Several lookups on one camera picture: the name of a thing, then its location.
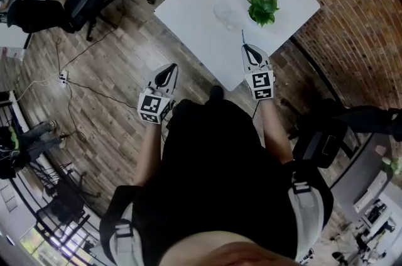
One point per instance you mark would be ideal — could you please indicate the white table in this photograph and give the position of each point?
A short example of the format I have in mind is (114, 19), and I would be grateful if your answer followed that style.
(201, 25)

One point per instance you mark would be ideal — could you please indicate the person's black shoe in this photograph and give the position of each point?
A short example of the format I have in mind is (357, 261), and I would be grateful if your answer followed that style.
(216, 92)

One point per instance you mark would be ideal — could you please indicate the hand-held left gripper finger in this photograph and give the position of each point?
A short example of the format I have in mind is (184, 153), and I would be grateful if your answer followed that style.
(172, 85)
(154, 77)

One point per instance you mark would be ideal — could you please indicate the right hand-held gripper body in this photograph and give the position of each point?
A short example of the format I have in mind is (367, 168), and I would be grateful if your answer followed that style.
(262, 84)

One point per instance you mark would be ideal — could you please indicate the clear drinking glass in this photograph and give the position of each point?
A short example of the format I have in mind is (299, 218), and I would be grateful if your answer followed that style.
(224, 13)

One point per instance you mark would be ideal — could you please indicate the white power strip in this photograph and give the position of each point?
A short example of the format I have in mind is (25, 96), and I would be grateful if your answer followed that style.
(63, 77)

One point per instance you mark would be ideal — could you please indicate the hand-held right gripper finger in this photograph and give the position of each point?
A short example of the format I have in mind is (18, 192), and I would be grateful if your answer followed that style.
(245, 63)
(264, 57)

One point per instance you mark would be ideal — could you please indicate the person's face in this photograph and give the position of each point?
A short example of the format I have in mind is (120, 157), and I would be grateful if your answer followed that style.
(232, 250)

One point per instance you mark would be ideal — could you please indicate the black jacket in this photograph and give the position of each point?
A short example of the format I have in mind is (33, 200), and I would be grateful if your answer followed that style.
(367, 123)

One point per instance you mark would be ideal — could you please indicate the black cloth bundle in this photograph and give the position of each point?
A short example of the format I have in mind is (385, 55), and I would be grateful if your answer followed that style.
(37, 16)

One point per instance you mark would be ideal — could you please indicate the black mesh office chair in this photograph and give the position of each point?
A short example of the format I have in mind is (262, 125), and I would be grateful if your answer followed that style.
(86, 2)

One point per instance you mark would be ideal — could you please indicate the person's left forearm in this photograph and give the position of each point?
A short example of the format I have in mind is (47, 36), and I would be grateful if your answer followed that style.
(149, 154)

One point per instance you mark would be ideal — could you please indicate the person's black shirt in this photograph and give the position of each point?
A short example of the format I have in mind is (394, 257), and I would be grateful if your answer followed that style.
(220, 170)

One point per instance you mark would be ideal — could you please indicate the green potted plant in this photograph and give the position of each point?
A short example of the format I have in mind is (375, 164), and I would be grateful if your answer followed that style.
(263, 10)

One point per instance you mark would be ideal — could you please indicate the grey desk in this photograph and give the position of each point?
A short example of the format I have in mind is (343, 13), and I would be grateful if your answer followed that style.
(361, 176)

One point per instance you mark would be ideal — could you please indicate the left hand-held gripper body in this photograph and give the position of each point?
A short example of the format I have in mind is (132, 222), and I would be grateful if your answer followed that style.
(154, 106)

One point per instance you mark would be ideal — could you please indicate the person's right forearm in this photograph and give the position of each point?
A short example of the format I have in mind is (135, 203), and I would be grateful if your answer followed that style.
(276, 132)

